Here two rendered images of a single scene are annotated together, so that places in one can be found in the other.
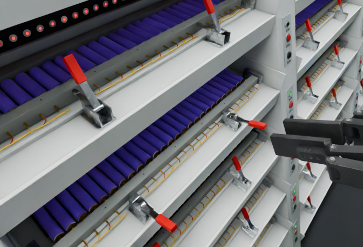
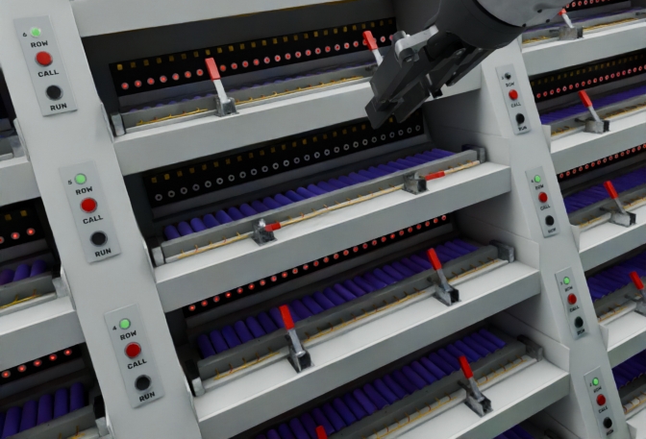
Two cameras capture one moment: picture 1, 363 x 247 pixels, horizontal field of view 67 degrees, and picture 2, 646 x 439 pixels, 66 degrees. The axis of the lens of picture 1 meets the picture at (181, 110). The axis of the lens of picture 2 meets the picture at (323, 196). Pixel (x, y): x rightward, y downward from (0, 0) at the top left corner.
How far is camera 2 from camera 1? 0.49 m
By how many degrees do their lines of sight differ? 34
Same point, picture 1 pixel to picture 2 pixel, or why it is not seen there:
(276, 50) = (491, 108)
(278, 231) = not seen: outside the picture
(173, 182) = (310, 225)
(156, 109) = (285, 121)
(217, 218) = (392, 326)
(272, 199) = (538, 377)
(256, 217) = (498, 393)
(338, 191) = not seen: outside the picture
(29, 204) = (149, 156)
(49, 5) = (197, 13)
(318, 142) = not seen: hidden behind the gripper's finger
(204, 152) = (363, 207)
